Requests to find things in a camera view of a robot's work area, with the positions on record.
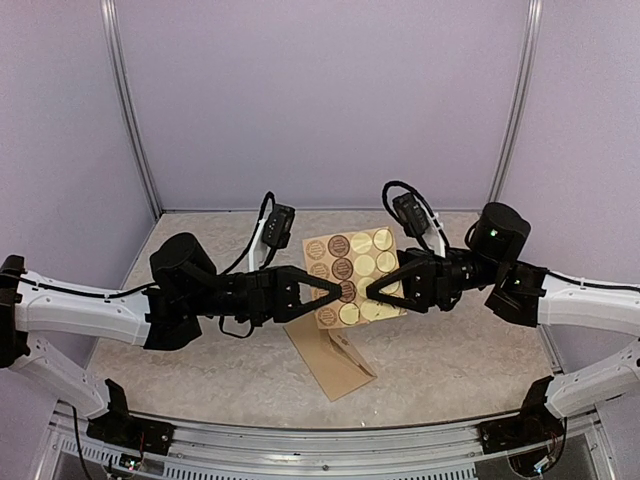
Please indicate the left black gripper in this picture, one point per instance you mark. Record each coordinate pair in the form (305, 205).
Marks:
(273, 293)

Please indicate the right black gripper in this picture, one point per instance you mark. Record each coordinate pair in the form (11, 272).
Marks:
(427, 281)

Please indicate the round sticker seal sheet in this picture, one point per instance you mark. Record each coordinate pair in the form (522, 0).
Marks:
(353, 260)

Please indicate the brown kraft envelope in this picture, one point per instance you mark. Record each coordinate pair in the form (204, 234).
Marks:
(332, 359)

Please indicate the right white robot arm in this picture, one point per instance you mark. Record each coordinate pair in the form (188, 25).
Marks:
(523, 294)

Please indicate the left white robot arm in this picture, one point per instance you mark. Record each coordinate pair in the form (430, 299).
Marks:
(160, 316)

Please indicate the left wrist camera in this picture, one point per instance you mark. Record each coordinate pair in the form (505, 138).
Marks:
(277, 228)

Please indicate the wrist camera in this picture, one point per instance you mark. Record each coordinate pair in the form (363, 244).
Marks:
(277, 228)
(410, 215)

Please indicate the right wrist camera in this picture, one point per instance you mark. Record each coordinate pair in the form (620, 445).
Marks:
(410, 215)

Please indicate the front aluminium rail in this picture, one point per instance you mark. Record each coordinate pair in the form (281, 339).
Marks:
(201, 450)

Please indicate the right aluminium frame post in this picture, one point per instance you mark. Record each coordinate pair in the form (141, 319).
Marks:
(519, 98)

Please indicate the aluminium frame post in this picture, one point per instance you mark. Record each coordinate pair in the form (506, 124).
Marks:
(519, 98)
(108, 9)

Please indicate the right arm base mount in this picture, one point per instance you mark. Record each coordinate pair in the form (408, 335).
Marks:
(533, 423)

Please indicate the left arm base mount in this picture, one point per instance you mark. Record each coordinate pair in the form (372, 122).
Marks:
(117, 426)

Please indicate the left aluminium frame post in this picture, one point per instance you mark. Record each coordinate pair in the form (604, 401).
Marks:
(108, 9)

